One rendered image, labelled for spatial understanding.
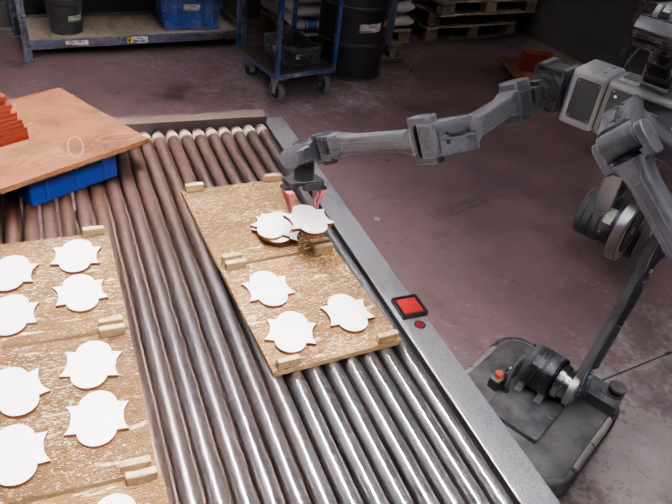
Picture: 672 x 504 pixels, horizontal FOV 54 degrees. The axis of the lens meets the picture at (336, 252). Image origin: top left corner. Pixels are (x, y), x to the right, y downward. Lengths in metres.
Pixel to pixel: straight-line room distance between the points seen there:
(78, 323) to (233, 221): 0.59
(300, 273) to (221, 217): 0.35
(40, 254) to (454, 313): 2.04
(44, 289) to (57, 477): 0.57
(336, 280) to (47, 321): 0.74
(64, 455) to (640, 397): 2.51
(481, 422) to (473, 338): 1.63
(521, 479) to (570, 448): 1.07
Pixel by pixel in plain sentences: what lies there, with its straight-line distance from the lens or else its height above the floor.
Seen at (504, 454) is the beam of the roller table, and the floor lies 0.91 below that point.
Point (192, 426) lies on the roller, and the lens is 1.49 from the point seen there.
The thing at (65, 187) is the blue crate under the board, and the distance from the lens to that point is 2.21.
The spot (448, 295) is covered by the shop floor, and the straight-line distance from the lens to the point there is 3.42.
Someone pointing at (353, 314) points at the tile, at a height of 0.95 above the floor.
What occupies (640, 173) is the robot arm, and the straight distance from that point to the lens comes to 1.37.
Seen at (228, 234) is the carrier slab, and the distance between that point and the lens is 1.99.
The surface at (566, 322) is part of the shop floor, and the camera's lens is 3.51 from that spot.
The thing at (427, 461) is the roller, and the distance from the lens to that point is 1.49.
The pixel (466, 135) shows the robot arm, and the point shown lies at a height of 1.47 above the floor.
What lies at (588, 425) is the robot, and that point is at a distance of 2.70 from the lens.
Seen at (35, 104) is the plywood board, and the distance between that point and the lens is 2.53.
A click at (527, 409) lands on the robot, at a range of 2.62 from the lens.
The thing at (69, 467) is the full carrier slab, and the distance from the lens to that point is 1.44.
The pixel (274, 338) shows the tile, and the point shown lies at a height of 0.95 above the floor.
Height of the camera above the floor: 2.08
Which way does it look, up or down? 36 degrees down
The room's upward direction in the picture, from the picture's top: 8 degrees clockwise
